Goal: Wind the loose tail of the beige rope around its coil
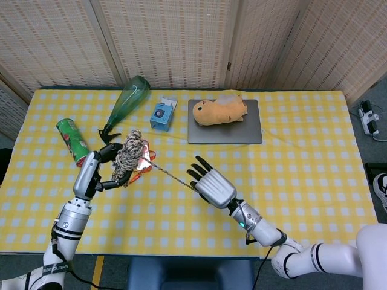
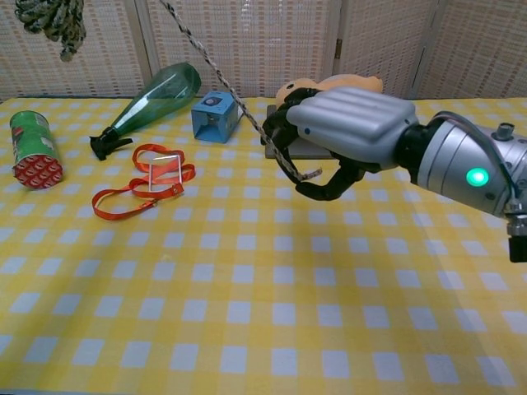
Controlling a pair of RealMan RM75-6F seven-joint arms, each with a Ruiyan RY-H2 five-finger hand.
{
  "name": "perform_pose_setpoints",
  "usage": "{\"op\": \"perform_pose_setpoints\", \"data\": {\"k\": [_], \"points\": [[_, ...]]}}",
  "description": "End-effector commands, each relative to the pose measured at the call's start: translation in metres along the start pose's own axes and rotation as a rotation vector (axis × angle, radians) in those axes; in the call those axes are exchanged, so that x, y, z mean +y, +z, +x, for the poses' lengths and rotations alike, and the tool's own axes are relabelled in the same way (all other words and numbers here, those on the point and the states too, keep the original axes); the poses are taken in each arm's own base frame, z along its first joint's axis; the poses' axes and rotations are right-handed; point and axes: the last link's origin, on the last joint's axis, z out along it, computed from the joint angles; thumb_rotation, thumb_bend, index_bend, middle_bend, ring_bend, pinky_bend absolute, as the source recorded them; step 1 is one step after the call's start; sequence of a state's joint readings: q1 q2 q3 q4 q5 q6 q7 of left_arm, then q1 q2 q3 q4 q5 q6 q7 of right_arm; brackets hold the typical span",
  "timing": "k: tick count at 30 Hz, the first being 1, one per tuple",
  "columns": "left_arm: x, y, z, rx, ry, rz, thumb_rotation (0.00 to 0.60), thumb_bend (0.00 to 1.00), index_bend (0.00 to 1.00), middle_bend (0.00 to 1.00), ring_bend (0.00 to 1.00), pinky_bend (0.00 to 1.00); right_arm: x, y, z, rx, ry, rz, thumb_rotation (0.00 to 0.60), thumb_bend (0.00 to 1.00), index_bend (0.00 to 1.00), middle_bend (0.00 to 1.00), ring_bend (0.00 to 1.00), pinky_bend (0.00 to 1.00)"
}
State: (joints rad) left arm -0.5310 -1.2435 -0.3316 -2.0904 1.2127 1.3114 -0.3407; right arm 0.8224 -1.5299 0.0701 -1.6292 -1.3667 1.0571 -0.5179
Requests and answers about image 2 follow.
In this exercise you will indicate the brass screen hinge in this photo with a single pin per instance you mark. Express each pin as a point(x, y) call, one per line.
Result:
point(339, 48)

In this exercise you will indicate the green chip can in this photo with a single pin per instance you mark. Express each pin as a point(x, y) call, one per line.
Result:
point(35, 140)

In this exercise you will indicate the small blue cardboard box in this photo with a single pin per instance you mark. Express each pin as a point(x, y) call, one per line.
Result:
point(214, 115)

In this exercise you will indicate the orange plush toy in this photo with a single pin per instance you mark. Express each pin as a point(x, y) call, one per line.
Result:
point(362, 83)

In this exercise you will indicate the clear badge holder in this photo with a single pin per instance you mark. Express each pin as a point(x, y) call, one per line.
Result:
point(166, 170)

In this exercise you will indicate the green spray bottle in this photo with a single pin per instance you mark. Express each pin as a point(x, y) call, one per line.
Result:
point(164, 94)

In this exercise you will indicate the right robot hand grey black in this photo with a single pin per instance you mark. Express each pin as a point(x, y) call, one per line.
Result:
point(354, 119)

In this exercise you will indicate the grey closed laptop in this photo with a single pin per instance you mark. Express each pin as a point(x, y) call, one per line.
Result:
point(309, 153)

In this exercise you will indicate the yellow white checked tablecloth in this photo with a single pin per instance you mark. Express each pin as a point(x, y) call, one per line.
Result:
point(288, 288)

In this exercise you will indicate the woven folding screen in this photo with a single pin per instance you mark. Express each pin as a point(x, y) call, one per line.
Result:
point(267, 41)

